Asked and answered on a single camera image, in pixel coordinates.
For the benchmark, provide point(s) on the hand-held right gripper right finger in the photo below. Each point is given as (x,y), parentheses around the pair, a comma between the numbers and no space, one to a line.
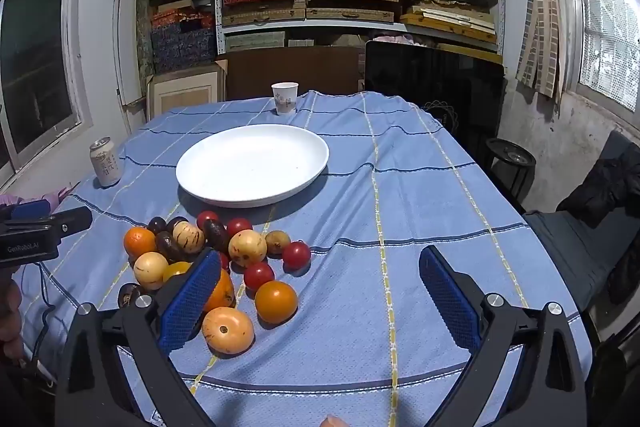
(450,302)

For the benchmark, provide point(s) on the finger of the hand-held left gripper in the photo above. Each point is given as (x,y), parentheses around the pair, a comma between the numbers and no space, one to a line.
(30,210)
(72,219)

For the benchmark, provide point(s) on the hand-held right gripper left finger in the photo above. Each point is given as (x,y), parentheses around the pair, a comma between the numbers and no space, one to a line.
(190,302)

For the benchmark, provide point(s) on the orange mandarin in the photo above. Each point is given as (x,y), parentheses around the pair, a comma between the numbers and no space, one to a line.
(140,242)
(223,293)

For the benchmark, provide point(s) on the yellow green tomato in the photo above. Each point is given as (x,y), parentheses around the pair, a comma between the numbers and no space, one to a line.
(175,270)

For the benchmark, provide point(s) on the pale orange tomato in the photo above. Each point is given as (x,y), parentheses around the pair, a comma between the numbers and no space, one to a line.
(227,331)

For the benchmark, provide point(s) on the pale yellow pepino melon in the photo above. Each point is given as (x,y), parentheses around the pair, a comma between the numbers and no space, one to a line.
(188,236)
(150,268)
(247,248)

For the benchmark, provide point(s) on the red cherry tomato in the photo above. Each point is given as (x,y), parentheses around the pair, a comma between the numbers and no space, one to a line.
(296,255)
(258,275)
(225,261)
(206,218)
(239,226)

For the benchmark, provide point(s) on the dark brown oval fruit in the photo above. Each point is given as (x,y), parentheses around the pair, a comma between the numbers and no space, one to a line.
(216,234)

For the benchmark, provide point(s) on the dark purple plum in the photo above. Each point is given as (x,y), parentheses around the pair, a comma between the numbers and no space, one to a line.
(156,224)
(176,222)

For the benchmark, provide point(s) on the tan round fruit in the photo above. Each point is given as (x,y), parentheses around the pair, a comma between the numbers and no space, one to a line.
(277,243)

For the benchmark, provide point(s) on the white plate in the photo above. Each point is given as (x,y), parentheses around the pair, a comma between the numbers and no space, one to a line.
(250,167)

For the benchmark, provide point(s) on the person's left hand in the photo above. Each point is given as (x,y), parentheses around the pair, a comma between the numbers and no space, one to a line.
(9,322)

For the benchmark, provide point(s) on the person's right hand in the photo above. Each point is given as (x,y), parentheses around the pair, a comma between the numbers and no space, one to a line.
(334,422)

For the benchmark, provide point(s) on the pink cloth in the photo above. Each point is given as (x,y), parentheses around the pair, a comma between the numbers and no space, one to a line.
(40,198)

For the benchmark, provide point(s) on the white drink can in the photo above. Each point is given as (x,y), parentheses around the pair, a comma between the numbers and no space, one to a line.
(106,164)

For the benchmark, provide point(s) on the grey chair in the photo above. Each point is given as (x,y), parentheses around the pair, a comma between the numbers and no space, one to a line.
(575,247)

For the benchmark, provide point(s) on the blue checked tablecloth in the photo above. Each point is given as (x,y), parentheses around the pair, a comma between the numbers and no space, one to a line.
(350,207)

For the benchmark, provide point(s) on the dark framed window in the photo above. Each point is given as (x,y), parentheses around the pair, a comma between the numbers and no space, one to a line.
(35,57)

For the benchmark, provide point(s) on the black round stool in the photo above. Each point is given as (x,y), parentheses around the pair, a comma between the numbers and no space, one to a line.
(510,157)

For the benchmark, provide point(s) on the white leaning board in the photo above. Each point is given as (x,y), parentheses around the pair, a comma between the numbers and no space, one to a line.
(125,52)

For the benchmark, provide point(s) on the black garment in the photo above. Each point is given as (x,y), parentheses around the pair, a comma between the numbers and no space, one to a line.
(605,187)

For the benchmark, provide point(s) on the green patterned panel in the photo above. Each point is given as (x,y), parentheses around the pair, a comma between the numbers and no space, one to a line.
(143,34)

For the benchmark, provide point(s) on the white paper cup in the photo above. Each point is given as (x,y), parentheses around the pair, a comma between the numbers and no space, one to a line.
(285,99)

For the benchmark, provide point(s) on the brown cardboard sheet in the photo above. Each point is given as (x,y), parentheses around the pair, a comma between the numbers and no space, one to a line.
(290,72)

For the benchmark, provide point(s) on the hanging woven tan strips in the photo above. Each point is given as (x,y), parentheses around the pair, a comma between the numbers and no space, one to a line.
(542,7)

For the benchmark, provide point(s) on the barred window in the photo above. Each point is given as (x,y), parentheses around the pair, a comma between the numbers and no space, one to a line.
(605,22)

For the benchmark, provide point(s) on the wooden picture frame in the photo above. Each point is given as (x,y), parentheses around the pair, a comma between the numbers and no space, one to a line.
(185,92)

